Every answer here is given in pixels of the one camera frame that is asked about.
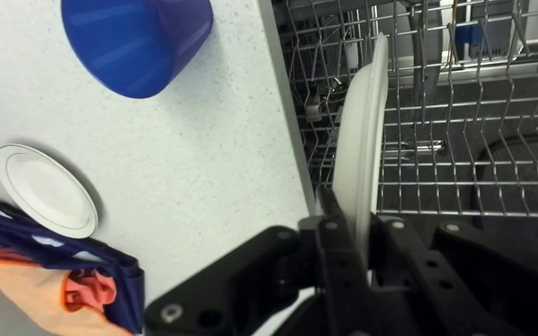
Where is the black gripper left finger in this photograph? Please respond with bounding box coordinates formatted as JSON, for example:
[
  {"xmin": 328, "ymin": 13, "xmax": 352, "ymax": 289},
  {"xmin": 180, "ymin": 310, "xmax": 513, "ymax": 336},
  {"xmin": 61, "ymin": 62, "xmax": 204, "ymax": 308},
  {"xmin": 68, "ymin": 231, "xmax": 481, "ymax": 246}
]
[{"xmin": 145, "ymin": 187, "xmax": 371, "ymax": 336}]

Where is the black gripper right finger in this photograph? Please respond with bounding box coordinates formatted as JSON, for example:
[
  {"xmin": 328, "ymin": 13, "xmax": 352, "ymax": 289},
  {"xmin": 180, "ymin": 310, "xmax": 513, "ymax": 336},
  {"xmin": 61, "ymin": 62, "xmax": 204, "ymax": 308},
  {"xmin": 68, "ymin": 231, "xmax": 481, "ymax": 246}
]
[{"xmin": 371, "ymin": 217, "xmax": 538, "ymax": 336}]

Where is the white round plate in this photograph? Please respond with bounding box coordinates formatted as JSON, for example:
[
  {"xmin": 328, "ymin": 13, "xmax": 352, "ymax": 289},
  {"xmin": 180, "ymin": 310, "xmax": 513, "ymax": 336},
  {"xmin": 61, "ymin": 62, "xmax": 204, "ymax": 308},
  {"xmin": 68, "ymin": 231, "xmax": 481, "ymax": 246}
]
[{"xmin": 333, "ymin": 34, "xmax": 389, "ymax": 259}]

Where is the small white plate on counter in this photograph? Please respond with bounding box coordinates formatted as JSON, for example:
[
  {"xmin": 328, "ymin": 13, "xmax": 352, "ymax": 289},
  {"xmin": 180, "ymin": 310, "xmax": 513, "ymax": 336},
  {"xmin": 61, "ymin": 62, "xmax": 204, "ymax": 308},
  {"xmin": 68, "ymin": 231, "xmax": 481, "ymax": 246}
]
[{"xmin": 0, "ymin": 144, "xmax": 100, "ymax": 239}]

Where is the orange cloth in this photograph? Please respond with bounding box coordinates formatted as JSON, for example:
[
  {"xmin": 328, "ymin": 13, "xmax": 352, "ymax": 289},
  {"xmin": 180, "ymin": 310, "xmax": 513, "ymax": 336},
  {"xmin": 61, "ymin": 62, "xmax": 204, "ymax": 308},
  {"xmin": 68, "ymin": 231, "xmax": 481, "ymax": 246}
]
[{"xmin": 0, "ymin": 246, "xmax": 133, "ymax": 336}]

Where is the dark blue cloth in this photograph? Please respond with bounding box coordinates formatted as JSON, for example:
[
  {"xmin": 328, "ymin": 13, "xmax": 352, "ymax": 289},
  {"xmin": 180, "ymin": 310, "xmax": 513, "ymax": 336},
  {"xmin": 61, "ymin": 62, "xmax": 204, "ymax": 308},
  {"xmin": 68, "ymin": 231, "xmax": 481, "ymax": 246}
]
[{"xmin": 0, "ymin": 200, "xmax": 145, "ymax": 334}]

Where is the blue plastic cup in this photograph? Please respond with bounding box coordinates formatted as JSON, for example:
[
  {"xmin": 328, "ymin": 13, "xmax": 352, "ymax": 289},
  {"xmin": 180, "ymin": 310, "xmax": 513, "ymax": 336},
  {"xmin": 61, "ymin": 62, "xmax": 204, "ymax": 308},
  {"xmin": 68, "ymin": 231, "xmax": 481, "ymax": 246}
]
[{"xmin": 61, "ymin": 0, "xmax": 214, "ymax": 99}]

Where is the metal wire dishwasher rack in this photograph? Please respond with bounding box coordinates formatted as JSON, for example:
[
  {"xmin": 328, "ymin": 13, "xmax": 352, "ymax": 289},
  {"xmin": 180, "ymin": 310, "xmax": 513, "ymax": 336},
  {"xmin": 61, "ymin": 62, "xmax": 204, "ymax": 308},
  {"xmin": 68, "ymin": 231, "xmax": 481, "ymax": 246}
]
[{"xmin": 273, "ymin": 0, "xmax": 538, "ymax": 218}]

